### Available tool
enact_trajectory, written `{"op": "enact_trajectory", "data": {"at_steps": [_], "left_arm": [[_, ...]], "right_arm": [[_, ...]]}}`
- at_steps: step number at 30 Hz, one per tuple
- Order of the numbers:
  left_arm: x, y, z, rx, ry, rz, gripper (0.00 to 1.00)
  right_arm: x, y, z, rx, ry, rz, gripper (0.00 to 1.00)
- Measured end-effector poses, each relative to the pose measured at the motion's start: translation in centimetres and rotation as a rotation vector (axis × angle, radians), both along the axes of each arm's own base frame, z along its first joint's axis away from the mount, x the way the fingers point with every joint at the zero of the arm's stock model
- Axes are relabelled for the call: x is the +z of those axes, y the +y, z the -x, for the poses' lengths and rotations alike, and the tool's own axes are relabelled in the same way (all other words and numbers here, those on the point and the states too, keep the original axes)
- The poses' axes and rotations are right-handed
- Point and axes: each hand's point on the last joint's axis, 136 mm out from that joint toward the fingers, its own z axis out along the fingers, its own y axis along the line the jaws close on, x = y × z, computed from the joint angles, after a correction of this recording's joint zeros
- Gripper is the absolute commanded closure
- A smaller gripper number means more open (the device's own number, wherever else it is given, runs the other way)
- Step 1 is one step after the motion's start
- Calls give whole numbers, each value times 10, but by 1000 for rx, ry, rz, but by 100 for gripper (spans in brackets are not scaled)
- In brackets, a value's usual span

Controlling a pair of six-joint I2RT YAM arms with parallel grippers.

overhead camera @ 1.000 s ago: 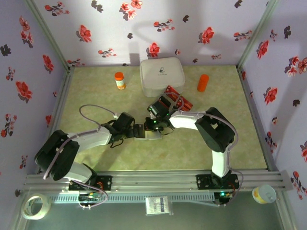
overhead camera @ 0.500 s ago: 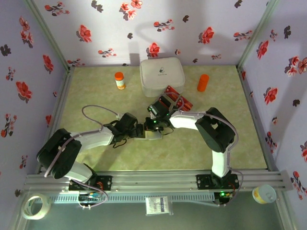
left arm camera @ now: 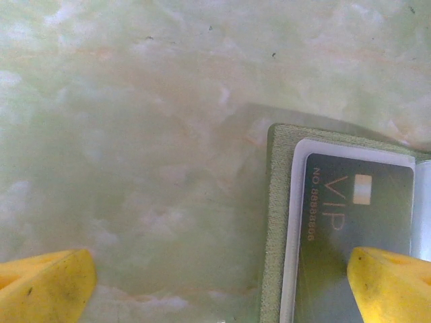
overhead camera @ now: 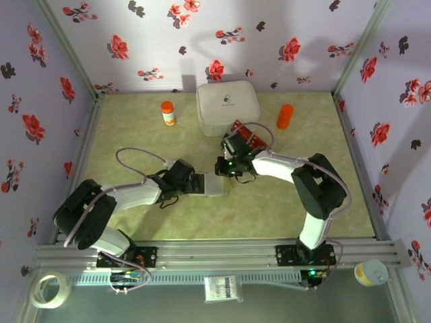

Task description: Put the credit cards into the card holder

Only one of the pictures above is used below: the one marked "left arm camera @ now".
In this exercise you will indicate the black VIP card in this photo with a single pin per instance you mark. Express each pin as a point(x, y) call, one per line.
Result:
point(370, 228)

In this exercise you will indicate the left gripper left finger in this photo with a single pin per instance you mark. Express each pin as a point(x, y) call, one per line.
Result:
point(43, 286)

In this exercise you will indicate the green card holder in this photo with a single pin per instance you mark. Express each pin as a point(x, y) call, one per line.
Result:
point(277, 202)

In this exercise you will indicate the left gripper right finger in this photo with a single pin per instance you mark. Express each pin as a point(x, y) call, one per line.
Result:
point(394, 289)

